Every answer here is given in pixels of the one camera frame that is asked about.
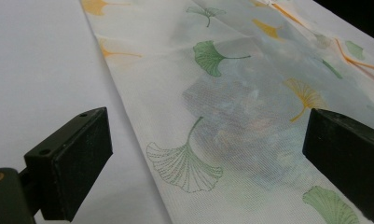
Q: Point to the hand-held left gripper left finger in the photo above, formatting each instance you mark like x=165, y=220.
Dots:
x=72, y=165

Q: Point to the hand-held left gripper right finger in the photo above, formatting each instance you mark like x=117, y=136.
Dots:
x=346, y=158

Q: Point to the white mesh bag leaf print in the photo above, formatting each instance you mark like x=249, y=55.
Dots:
x=237, y=130

